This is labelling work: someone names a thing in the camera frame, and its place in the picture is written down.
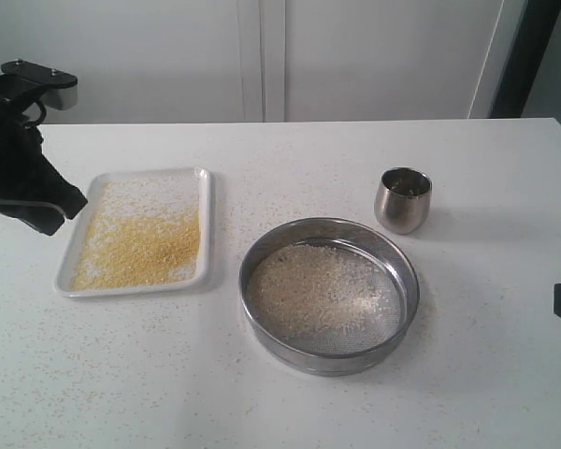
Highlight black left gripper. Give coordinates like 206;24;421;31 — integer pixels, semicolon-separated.
0;77;88;236

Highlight stainless steel cup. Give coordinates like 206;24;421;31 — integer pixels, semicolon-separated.
374;167;433;235

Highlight round stainless steel sieve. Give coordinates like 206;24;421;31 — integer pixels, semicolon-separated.
238;217;421;376

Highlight yellow white grain mix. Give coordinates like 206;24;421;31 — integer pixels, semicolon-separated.
247;244;400;339

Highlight yellow millet grains on tray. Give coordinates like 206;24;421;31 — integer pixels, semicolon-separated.
70;176;201;291

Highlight white square plastic tray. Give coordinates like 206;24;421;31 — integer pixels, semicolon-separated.
54;167;213;298

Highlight black wrist camera on left gripper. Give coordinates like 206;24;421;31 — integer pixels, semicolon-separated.
0;59;79;110

